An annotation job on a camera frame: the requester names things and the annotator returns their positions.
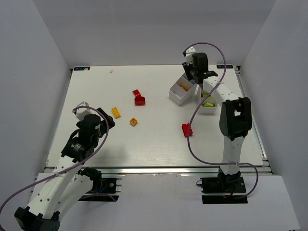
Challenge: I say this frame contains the lime printed lego brick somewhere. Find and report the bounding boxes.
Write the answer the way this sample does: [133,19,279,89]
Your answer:
[201,94,213,98]

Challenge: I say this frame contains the lime long lego brick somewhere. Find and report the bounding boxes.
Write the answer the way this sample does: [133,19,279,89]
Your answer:
[202,102,215,107]

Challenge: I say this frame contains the orange printed round lego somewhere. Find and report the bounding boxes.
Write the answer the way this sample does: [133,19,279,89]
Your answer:
[180,85,191,92]

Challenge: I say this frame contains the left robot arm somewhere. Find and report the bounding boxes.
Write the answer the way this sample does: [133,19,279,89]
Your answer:
[14,103,115,231]

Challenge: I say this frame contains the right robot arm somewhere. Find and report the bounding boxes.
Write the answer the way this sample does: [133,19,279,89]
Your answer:
[182,51,252,181]

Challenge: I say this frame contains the tilted white divided container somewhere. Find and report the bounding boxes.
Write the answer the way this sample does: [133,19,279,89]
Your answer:
[169,74,197,106]

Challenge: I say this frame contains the yellow long lego brick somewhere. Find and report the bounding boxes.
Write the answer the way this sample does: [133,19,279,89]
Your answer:
[111,107,121,119]

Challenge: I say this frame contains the right blue table label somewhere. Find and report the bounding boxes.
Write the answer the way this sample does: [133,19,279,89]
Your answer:
[216,64,233,69]

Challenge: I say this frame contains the blue table label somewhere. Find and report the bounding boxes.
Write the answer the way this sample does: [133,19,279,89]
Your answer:
[216,64,233,69]
[73,66,90,71]

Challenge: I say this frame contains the orange small lego brick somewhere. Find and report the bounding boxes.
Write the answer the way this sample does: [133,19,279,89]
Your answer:
[129,118,138,127]

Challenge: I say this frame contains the upright white divided container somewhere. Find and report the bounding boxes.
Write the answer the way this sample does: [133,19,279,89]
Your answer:
[197,87,218,115]

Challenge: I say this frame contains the red rounded lego piece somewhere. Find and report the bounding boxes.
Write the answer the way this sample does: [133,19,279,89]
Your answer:
[134,96,146,106]

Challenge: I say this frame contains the small red lego brick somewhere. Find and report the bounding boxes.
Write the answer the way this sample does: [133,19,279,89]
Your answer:
[132,90,141,97]

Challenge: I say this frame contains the large red lego brick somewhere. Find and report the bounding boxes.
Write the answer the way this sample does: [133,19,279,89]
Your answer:
[181,123,193,138]

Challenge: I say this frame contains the left blue table label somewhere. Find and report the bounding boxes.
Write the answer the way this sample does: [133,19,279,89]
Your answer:
[73,66,90,71]

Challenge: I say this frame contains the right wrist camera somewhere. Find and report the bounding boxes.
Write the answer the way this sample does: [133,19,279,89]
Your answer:
[183,46,197,64]

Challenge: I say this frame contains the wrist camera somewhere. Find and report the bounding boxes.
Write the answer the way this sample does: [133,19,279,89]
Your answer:
[72,102,94,122]
[183,46,197,64]

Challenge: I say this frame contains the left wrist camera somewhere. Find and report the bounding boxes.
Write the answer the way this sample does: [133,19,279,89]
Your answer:
[72,102,94,122]

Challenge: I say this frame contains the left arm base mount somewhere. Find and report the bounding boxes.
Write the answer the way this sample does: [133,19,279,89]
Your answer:
[77,167,122,202]

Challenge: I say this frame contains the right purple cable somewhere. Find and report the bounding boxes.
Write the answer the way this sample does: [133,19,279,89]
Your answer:
[182,42,260,199]

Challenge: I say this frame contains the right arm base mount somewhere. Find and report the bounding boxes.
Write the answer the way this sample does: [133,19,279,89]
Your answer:
[196,177,248,205]

